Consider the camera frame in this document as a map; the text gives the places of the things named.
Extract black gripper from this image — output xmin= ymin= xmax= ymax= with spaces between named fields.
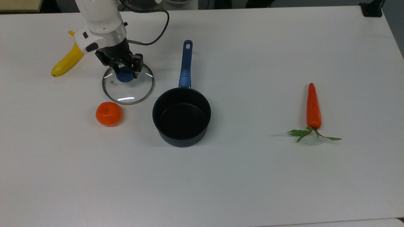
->
xmin=95 ymin=40 xmax=144 ymax=79

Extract glass lid blue knob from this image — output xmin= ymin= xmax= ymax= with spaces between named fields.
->
xmin=102 ymin=61 xmax=155 ymax=105

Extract orange mandarin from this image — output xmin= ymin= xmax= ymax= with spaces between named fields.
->
xmin=95 ymin=102 xmax=122 ymax=127

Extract yellow banana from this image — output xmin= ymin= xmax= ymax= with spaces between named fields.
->
xmin=51 ymin=31 xmax=85 ymax=77

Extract light wooden desk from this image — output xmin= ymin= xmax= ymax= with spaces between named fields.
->
xmin=0 ymin=0 xmax=43 ymax=13

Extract orange carrot green leaves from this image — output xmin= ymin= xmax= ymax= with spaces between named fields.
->
xmin=287 ymin=83 xmax=342 ymax=143

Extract black stand base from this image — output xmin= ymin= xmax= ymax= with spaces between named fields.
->
xmin=359 ymin=0 xmax=384 ymax=18

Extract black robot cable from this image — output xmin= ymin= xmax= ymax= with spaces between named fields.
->
xmin=120 ymin=0 xmax=170 ymax=46

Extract dark blue saucepan blue handle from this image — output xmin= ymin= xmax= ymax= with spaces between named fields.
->
xmin=152 ymin=40 xmax=211 ymax=148

